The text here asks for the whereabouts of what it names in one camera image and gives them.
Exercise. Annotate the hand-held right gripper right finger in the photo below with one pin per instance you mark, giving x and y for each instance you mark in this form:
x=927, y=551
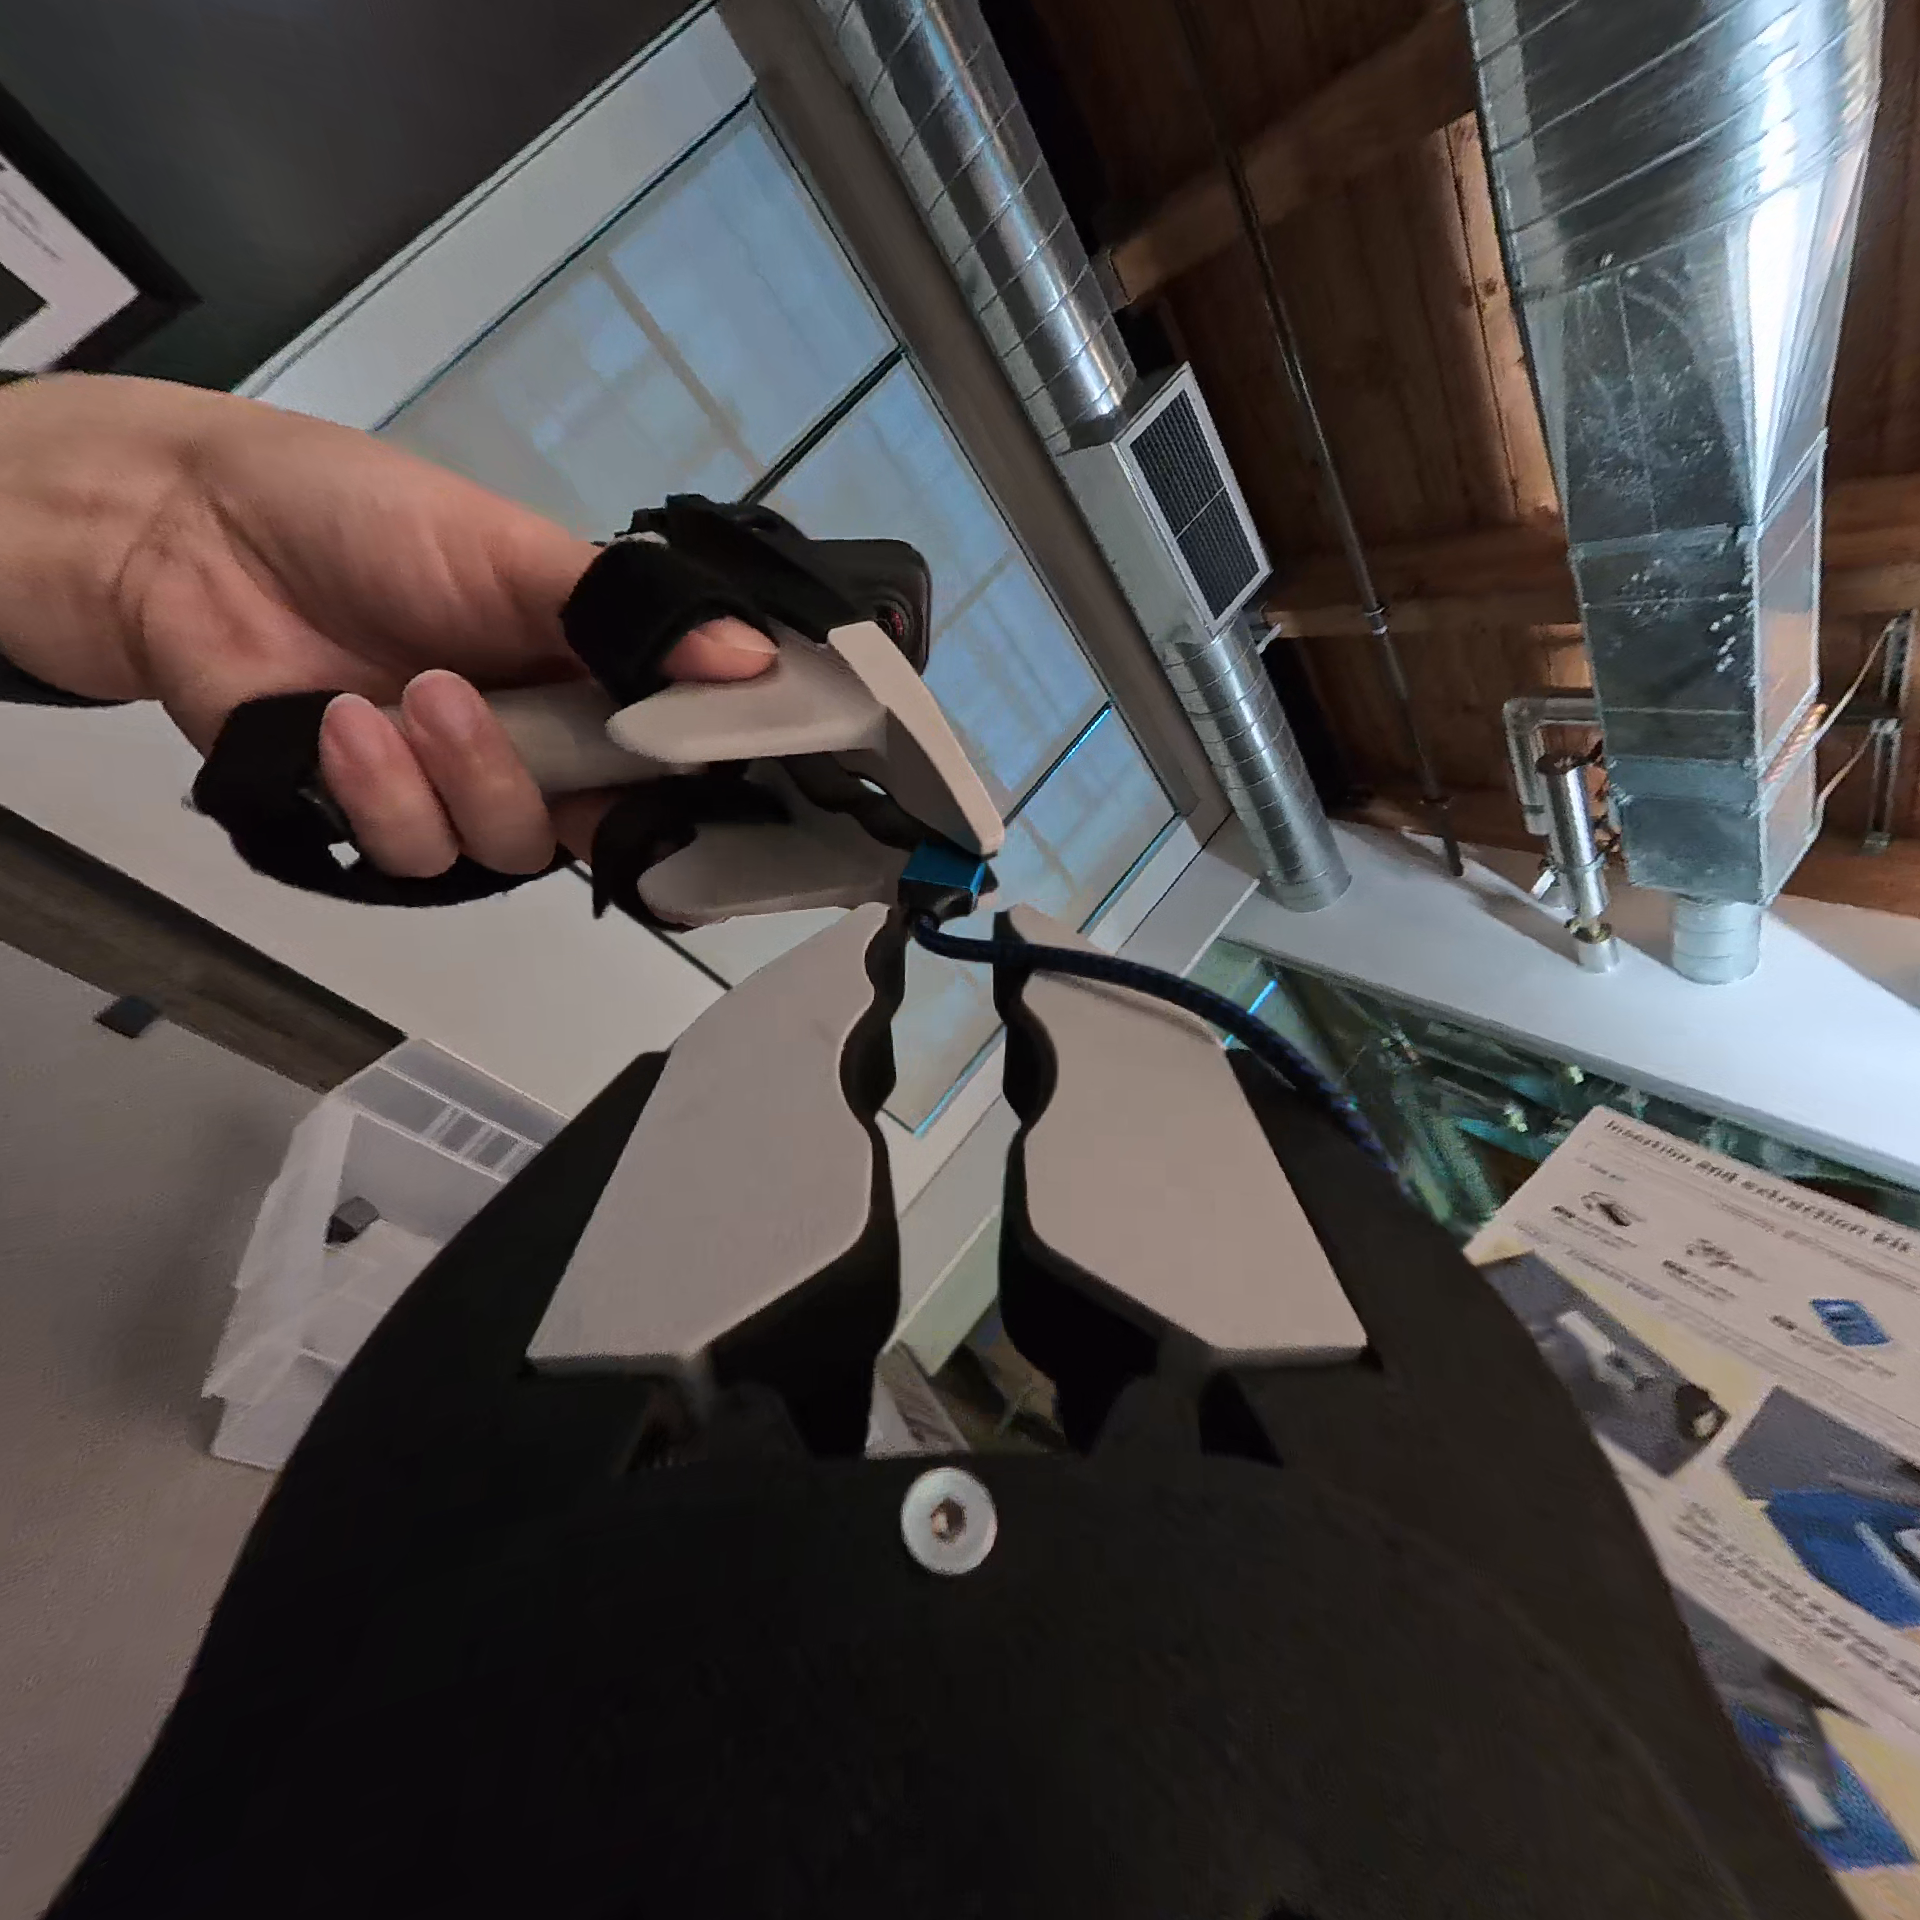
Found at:
x=1202, y=1200

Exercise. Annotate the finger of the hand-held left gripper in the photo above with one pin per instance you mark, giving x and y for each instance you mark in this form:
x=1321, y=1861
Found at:
x=923, y=737

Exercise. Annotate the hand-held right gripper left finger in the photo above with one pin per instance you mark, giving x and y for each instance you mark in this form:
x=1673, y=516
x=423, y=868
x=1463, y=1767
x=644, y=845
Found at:
x=707, y=1200

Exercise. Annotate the person's left hand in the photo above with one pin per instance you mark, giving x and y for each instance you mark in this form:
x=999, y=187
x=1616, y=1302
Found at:
x=224, y=552

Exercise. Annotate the paned window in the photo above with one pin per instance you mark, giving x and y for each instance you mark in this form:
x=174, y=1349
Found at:
x=723, y=303

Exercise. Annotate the white vent grille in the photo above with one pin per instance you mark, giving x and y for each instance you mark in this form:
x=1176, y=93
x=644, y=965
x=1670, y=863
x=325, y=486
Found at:
x=1190, y=493

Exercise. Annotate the clear plastic bin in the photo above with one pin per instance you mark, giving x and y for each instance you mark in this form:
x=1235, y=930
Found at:
x=332, y=1321

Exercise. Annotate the thin dark ceiling pipe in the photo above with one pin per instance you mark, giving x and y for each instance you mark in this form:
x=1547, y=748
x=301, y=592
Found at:
x=1328, y=446

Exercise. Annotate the silver pipe fitting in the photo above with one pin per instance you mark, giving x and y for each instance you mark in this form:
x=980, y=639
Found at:
x=1575, y=838

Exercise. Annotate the printed instruction poster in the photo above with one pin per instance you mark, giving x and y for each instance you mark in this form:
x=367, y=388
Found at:
x=1725, y=1244

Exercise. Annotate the black wristband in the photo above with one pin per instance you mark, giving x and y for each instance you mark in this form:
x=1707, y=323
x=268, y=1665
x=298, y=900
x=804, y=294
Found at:
x=30, y=680

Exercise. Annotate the framed marker sign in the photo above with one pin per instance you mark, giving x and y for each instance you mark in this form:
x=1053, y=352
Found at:
x=45, y=255

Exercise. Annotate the round silver air duct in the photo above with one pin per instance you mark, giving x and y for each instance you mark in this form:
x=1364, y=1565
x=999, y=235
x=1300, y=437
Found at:
x=991, y=193

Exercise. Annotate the large rectangular silver duct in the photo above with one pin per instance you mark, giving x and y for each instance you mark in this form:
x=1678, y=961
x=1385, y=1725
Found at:
x=1664, y=376

